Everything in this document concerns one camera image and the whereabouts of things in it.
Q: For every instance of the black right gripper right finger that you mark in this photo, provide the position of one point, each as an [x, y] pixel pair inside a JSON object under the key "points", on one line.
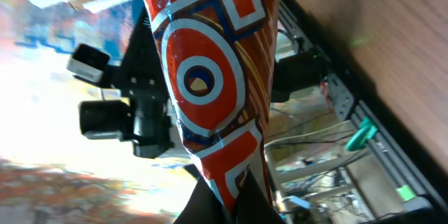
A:
{"points": [[251, 206]]}

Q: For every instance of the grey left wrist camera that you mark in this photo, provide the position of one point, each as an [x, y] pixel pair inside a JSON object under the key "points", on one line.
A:
{"points": [[88, 63]]}

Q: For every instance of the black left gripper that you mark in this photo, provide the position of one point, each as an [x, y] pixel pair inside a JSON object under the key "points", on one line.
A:
{"points": [[144, 121]]}

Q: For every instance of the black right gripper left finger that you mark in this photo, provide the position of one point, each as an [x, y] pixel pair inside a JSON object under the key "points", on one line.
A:
{"points": [[202, 207]]}

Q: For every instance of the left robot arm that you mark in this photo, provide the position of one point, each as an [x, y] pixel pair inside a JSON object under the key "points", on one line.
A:
{"points": [[93, 114]]}

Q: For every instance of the orange chocolate bar wrapper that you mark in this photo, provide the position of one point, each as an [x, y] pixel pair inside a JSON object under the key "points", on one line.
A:
{"points": [[217, 59]]}

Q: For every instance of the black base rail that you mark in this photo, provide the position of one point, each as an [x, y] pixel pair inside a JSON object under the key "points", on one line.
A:
{"points": [[405, 162]]}

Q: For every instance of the green clip on rail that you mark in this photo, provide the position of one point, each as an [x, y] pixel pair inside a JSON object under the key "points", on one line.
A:
{"points": [[366, 131]]}

